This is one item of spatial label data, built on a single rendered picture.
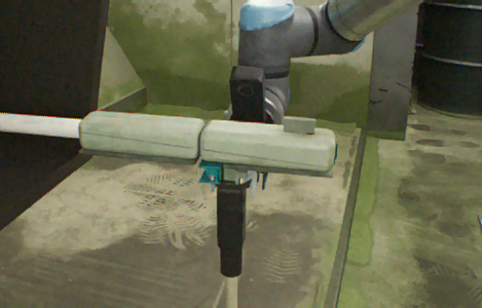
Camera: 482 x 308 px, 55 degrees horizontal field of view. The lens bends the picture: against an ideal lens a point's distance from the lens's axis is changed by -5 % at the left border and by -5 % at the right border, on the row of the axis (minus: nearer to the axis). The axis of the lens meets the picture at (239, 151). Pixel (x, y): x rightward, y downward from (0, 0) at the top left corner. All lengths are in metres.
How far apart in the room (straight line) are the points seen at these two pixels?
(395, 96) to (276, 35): 1.50
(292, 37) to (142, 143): 0.35
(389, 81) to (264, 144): 1.73
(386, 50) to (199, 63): 0.88
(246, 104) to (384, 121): 1.65
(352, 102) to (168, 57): 0.91
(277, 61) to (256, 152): 0.29
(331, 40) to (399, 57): 1.38
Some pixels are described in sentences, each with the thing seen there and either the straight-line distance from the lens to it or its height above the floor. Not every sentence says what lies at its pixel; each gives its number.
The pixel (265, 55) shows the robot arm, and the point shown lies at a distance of 0.81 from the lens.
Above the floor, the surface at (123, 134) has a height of 0.55.
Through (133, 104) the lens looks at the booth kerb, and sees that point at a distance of 2.44.
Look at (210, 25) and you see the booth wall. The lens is 2.35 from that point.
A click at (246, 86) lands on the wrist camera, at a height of 0.59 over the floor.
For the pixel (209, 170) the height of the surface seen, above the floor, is 0.51.
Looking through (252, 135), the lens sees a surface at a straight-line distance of 0.55.
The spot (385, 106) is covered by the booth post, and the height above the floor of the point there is 0.16.
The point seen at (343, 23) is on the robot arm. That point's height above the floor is 0.65.
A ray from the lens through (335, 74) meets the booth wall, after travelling 2.26.
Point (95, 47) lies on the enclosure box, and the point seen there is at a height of 0.63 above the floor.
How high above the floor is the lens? 0.73
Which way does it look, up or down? 21 degrees down
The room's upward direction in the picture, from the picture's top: straight up
